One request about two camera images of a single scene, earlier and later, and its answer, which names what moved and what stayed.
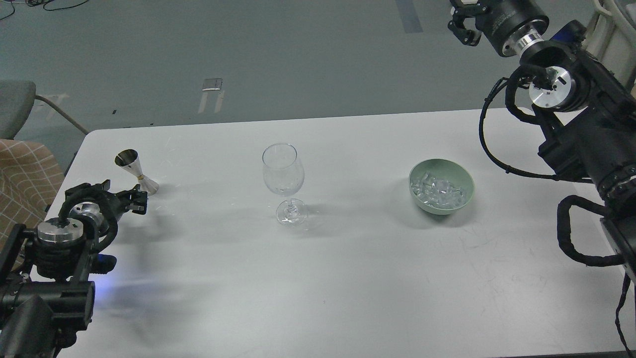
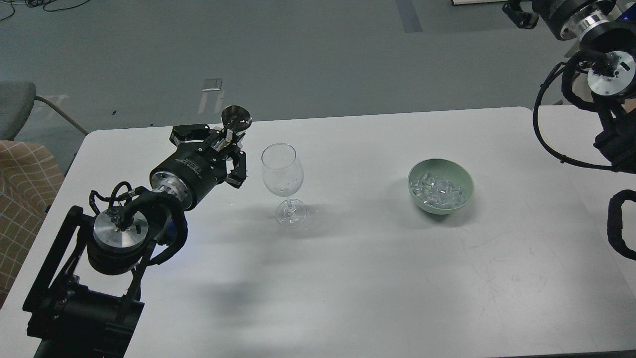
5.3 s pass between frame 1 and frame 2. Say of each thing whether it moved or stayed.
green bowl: stayed
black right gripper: moved
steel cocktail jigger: moved
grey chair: stayed
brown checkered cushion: stayed
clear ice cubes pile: stayed
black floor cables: stayed
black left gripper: moved
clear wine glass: stayed
